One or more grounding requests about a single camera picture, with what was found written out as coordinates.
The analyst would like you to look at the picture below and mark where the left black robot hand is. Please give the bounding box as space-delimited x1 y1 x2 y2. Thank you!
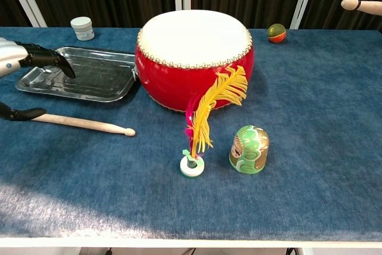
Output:
0 36 76 122

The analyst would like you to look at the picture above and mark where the plain wooden drumstick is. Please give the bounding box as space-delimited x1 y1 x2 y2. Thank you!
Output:
31 113 137 137

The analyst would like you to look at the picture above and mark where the wooden drumstick with black band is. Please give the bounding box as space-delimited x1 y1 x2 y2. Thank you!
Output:
340 0 382 16

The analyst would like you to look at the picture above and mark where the shiny metal tray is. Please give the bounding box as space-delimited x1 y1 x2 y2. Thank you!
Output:
14 46 138 103

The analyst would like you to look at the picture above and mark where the red drum with white skin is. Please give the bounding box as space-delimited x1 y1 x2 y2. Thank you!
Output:
131 9 256 113

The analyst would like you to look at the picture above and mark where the small white jar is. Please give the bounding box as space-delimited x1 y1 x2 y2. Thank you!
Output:
70 16 96 41

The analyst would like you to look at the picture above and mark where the yellow feather shuttlecock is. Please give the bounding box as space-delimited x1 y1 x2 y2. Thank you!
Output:
180 64 249 180

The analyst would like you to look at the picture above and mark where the green and gold nesting doll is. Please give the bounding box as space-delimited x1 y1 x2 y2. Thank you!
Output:
229 125 271 177

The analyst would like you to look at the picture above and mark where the green and orange ball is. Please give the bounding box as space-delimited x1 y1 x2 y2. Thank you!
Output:
267 23 287 44

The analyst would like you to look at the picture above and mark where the blue table cloth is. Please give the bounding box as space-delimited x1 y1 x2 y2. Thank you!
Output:
0 26 382 241

